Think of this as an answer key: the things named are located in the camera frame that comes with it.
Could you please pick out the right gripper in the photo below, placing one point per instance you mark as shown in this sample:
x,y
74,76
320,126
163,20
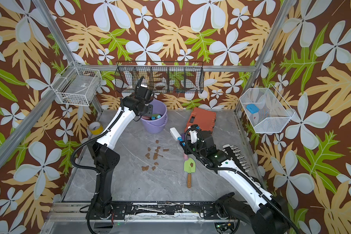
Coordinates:
x,y
187,149

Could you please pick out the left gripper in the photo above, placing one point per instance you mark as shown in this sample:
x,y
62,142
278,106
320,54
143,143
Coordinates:
x,y
150,108

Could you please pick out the green square trowel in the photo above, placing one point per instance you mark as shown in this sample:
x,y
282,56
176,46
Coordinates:
x,y
189,168

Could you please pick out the white brush blue handle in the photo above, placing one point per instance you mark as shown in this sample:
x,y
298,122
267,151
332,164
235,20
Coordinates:
x,y
175,133

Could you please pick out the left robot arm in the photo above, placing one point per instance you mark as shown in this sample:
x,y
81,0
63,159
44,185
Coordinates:
x,y
102,151

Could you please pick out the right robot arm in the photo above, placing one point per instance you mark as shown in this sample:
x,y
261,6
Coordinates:
x,y
265,213

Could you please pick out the purple plastic bucket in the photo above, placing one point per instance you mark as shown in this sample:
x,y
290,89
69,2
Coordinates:
x,y
158,120

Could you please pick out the red plastic tool case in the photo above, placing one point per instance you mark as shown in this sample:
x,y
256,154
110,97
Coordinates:
x,y
203,118

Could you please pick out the black socket bit rack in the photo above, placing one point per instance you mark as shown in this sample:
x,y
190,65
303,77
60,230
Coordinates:
x,y
236,155

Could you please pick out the yellow tape roll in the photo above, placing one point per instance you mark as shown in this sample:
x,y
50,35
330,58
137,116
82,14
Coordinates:
x,y
95,128

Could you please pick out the blue object in basket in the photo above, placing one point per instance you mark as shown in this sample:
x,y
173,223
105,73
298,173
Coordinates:
x,y
252,108

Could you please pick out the steel combination wrench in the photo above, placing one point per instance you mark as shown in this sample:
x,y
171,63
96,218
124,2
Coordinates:
x,y
150,209

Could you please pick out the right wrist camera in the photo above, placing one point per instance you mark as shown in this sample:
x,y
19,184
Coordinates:
x,y
193,136

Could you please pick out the black wire basket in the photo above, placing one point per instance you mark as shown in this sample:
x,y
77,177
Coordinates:
x,y
160,76

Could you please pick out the white wire basket left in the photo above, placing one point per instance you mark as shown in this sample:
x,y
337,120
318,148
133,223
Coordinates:
x,y
77,84

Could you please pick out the white wire basket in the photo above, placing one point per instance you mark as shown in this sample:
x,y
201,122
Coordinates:
x,y
77,84
275,112

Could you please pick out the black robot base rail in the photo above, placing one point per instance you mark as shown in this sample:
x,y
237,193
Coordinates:
x,y
209,210

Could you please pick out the white wire basket right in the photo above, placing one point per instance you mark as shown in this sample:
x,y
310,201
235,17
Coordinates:
x,y
275,112

